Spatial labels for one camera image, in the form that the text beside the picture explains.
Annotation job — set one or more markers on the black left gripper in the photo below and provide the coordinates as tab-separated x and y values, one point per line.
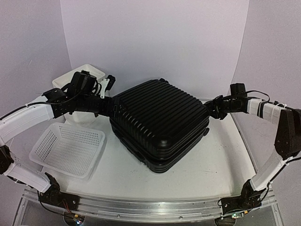
106	111

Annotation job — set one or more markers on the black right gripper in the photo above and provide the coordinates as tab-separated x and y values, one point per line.
216	103

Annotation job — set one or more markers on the black ribbed hard suitcase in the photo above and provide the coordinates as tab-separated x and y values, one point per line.
161	124

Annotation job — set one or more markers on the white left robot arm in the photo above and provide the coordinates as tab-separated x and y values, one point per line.
50	105

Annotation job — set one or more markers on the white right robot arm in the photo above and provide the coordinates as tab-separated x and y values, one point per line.
287	144

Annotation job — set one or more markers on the white perforated plastic basket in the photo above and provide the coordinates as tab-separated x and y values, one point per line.
68	149

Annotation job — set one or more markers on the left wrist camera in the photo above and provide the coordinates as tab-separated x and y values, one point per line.
105	85

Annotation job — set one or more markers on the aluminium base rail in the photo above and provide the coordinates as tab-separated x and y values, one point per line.
165	211

